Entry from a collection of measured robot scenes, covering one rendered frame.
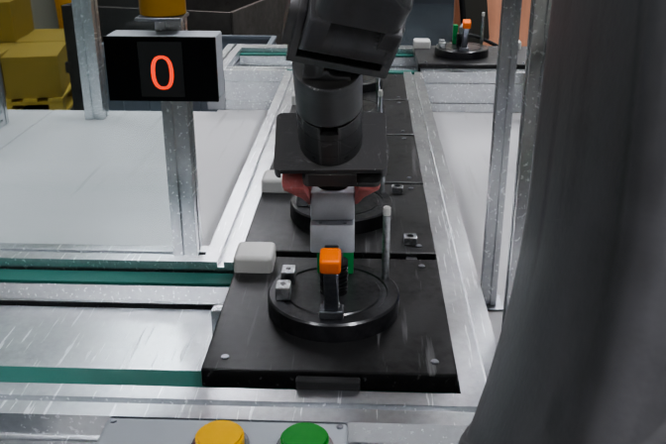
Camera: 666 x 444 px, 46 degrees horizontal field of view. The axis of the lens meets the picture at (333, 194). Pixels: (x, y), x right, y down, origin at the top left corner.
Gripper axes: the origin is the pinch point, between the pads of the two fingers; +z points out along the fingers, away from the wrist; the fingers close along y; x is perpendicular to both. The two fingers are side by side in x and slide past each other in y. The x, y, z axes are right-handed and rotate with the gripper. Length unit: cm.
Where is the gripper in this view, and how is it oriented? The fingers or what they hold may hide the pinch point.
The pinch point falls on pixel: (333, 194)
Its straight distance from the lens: 79.7
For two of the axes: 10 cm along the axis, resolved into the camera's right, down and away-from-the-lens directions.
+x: -0.1, 8.4, -5.4
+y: -10.0, 0.0, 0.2
